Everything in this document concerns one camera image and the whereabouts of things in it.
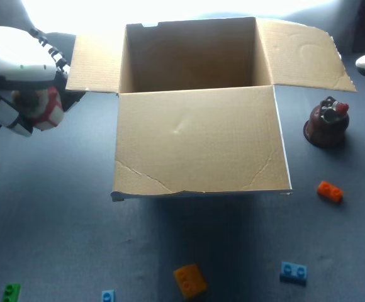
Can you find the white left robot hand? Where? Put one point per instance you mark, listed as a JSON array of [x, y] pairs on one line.
[[12, 53]]

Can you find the red and white toy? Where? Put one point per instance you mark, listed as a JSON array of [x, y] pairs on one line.
[[52, 110]]

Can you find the strawberry figurine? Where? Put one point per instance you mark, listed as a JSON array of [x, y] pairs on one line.
[[324, 129]]

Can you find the cardboard box with white outside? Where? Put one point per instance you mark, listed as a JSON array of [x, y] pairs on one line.
[[201, 141]]

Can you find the orange-red flat toy brick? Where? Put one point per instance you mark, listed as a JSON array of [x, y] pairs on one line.
[[328, 191]]

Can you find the grey table cloth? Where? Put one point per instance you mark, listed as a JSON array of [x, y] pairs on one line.
[[59, 220]]

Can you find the light blue toy brick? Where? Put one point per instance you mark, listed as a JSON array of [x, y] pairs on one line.
[[292, 273], [108, 296]]

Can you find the green toy brick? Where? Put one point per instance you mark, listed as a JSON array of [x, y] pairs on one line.
[[11, 292]]

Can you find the yellow-orange toy block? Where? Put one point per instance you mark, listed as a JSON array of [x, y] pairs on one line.
[[190, 281]]

